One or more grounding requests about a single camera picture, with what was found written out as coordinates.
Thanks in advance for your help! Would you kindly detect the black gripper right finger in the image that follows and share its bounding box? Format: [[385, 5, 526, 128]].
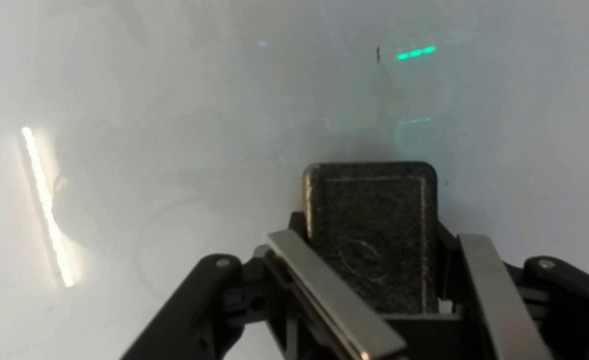
[[455, 232, 589, 360]]

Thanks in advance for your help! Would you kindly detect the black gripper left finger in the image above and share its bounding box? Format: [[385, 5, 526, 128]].
[[119, 227, 409, 360]]

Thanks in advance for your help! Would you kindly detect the dark whiteboard eraser felt pad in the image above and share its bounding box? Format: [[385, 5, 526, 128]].
[[301, 160, 441, 315]]

